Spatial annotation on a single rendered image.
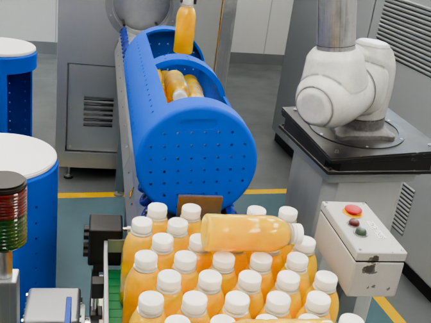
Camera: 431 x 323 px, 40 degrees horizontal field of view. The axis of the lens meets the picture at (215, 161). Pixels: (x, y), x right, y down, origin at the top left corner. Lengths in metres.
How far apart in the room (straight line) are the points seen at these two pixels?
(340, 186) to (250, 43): 5.20
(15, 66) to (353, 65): 1.34
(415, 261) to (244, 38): 4.22
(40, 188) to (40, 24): 5.04
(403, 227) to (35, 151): 2.16
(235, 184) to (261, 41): 5.56
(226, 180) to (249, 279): 0.44
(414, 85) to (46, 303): 2.30
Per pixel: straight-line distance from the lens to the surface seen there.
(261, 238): 1.06
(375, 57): 1.73
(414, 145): 1.85
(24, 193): 0.88
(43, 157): 1.50
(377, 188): 1.84
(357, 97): 1.60
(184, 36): 2.05
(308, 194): 1.86
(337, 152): 1.70
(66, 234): 3.20
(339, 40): 1.58
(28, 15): 6.41
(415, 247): 3.16
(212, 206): 1.34
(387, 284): 1.20
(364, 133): 1.81
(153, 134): 1.34
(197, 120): 1.35
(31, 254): 1.52
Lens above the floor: 1.64
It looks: 23 degrees down
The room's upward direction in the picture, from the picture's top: 8 degrees clockwise
